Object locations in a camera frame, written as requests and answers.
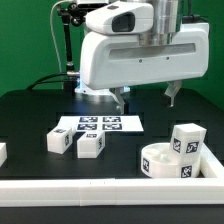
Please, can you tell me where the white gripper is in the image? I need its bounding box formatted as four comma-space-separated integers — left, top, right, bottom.
80, 1, 209, 113

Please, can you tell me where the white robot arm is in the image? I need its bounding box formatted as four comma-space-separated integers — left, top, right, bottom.
80, 0, 209, 110

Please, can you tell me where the white marker sheet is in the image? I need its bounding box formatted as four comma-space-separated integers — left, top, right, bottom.
58, 116, 143, 132

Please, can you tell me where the white U-shaped fence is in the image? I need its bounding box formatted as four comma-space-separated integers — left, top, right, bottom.
0, 146, 224, 207

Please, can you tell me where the black cable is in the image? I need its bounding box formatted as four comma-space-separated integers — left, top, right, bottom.
26, 72, 75, 91

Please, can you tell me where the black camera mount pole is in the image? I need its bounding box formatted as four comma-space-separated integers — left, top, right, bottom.
57, 2, 86, 95

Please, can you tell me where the white cable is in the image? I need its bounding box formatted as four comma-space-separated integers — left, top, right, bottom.
49, 0, 78, 74

